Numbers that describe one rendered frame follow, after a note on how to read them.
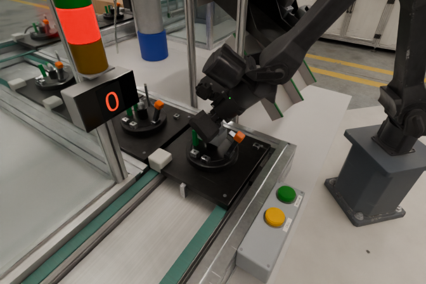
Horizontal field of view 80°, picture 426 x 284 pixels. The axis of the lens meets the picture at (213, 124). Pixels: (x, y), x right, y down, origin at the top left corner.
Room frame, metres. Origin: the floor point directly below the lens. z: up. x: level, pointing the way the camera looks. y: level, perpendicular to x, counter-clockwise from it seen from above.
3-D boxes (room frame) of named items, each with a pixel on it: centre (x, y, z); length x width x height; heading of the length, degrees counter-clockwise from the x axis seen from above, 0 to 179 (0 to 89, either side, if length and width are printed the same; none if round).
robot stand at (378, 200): (0.43, -0.41, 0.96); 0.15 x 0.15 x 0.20; 12
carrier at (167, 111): (0.64, 0.22, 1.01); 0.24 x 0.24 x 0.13; 57
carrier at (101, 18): (1.87, 0.70, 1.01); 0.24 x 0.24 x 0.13; 57
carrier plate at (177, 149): (0.50, 0.00, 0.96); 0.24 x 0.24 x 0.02; 57
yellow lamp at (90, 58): (0.40, 0.20, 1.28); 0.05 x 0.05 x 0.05
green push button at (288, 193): (0.37, -0.17, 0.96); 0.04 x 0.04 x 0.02
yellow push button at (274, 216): (0.31, -0.13, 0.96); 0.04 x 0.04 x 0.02
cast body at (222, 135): (0.50, 0.01, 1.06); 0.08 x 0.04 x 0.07; 57
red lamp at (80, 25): (0.40, 0.20, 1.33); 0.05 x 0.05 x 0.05
